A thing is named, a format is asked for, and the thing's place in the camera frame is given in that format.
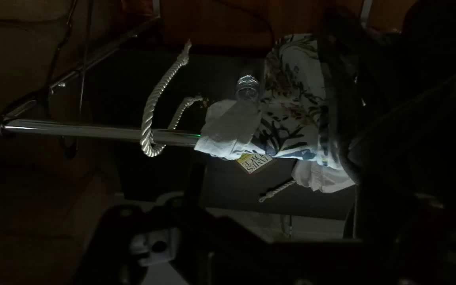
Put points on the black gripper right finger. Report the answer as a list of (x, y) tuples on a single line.
[(427, 243)]

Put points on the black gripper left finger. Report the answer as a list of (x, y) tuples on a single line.
[(111, 248)]

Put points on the thin black hanger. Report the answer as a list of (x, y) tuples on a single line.
[(82, 73)]

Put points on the dark hanging robe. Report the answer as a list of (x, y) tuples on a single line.
[(354, 80)]

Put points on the chrome rack upright pole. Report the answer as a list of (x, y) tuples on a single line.
[(79, 66)]

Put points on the white floral cloth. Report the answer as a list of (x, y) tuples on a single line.
[(291, 89)]

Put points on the chrome rack lower rail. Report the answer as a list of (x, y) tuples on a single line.
[(90, 130)]

